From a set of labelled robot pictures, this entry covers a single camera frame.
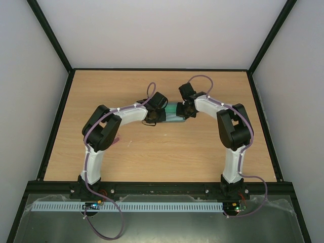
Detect grey glasses case green lining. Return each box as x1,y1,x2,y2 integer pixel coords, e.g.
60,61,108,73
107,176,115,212
165,102,177,114

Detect black aluminium frame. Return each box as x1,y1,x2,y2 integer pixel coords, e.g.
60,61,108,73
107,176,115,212
5,0,313,243

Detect pink sunglasses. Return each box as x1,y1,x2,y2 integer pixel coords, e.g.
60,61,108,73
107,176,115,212
112,135,120,145

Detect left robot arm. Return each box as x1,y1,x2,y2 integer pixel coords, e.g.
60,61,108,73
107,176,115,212
71,92,168,200

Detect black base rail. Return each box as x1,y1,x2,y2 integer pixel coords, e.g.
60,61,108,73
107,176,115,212
23,181,296,201

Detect light blue slotted cable duct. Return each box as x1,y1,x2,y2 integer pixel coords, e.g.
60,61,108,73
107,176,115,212
31,201,223,213

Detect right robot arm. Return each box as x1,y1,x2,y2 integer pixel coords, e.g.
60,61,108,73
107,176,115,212
176,83,254,198

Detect light blue cleaning cloth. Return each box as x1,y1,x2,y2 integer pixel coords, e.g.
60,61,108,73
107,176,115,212
165,113,185,123

